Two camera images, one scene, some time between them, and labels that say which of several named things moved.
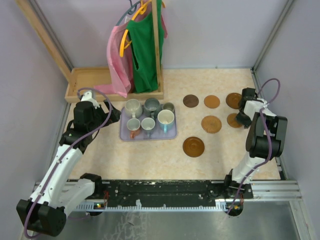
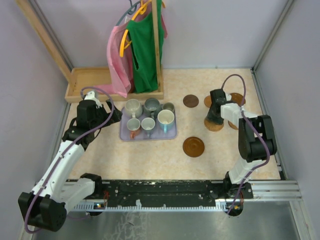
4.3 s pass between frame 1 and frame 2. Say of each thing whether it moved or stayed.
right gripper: moved
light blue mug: stayed
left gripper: stayed
